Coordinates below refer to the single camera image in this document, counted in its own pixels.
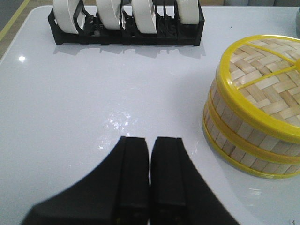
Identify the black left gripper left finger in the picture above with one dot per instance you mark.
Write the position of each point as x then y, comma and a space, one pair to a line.
116, 192

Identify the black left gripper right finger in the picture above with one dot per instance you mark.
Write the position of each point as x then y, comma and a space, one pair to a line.
178, 193

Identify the woven bamboo steamer lid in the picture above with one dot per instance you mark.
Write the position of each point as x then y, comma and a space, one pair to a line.
259, 79

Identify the bamboo steamer base tier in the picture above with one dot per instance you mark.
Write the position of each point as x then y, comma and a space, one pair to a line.
241, 159

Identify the black bowl rack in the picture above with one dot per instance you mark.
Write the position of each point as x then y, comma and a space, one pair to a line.
170, 31

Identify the white bowl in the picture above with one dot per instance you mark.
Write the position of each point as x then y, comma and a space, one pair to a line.
109, 13
144, 15
63, 12
188, 11

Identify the white bowl right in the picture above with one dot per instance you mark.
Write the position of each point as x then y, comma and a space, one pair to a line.
188, 11

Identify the white bowl far left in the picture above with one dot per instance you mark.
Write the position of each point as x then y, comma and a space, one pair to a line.
63, 12

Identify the grey electric cooking pot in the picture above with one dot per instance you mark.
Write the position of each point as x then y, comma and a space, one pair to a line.
297, 22

